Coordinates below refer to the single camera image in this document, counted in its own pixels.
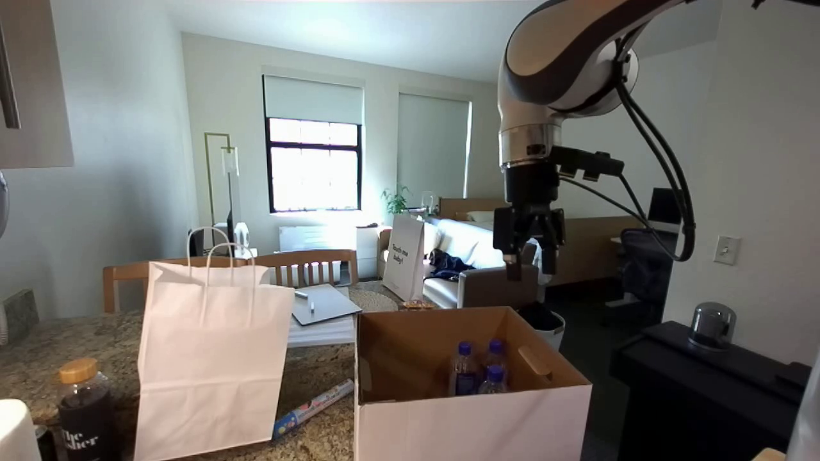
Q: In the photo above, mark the green house plant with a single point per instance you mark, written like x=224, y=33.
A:
x=395, y=202

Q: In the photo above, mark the white wall switch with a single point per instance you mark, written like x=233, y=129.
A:
x=728, y=248

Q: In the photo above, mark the computer monitor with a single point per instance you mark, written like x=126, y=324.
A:
x=668, y=207

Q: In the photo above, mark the brown sofa white cushions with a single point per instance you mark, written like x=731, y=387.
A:
x=476, y=244

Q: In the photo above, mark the wooden desk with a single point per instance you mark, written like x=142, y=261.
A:
x=594, y=247

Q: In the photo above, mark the dark bottle orange cap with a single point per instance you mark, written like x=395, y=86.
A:
x=87, y=417

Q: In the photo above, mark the white printed shopping bag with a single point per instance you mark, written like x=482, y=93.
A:
x=409, y=260

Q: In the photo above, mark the white bin black liner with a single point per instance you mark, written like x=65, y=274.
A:
x=549, y=328

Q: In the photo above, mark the black appliance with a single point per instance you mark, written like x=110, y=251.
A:
x=700, y=399

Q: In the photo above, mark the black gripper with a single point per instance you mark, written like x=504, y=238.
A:
x=530, y=220

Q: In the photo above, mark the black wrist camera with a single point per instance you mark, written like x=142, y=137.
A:
x=590, y=161

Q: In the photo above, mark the white drawer unit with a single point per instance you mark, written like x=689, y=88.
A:
x=368, y=251

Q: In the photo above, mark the black office chair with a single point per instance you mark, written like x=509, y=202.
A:
x=645, y=264

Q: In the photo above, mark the blue cloth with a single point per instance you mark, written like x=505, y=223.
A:
x=449, y=264

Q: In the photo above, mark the white roller blind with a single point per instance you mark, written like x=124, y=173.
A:
x=311, y=97
x=431, y=148

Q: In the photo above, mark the black framed window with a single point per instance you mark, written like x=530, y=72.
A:
x=311, y=169

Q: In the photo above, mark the pen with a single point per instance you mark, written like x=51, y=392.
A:
x=307, y=301

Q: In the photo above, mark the open cardboard box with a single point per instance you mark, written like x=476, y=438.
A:
x=477, y=425

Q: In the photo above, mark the white spray bottle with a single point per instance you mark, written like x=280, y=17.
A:
x=245, y=244

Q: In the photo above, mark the white radiator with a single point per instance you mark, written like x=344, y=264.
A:
x=317, y=235

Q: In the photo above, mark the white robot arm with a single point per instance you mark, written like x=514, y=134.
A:
x=554, y=51

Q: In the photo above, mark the grey notebook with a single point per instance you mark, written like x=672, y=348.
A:
x=334, y=306

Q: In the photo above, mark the wall cabinet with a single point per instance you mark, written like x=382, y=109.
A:
x=39, y=86

